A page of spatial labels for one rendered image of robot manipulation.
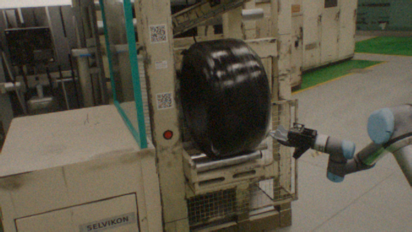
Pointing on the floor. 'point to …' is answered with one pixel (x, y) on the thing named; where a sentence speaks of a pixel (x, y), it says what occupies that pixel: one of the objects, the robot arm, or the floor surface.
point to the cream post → (169, 200)
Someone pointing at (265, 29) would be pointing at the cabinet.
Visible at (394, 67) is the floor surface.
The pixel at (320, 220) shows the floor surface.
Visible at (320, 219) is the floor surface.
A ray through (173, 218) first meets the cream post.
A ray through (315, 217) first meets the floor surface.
